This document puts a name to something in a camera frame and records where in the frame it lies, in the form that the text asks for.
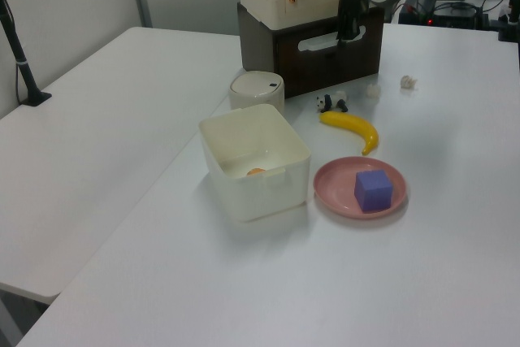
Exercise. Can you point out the black computer box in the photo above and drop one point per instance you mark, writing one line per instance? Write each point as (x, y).
(451, 16)

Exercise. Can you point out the toasted bread piece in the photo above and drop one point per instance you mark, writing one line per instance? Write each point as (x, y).
(255, 172)

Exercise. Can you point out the brown drawer dark knob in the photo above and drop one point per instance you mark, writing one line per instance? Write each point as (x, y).
(308, 75)

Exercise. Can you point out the black clamp stand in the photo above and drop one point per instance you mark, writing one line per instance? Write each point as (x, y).
(510, 26)

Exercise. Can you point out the crumpled white paper ball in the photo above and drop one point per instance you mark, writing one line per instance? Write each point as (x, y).
(373, 92)
(406, 82)

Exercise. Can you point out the cream plastic storage box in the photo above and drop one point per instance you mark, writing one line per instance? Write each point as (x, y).
(260, 196)

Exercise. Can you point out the yellow banana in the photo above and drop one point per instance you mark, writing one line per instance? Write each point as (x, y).
(349, 121)

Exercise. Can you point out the black camera stand pole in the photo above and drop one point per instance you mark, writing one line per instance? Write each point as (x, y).
(16, 50)

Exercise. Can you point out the toy panda figure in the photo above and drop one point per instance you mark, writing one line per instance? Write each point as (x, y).
(333, 100)

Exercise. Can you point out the small white lidded bin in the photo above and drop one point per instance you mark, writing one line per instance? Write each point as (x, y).
(256, 85)

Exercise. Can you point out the brown drawer cabinet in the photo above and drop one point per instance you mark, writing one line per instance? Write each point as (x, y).
(256, 46)

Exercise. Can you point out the pink plate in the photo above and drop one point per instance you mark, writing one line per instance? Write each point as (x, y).
(333, 188)

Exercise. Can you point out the purple cube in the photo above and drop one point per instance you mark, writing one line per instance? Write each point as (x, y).
(371, 192)

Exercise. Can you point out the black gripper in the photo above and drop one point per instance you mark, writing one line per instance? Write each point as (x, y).
(353, 1)

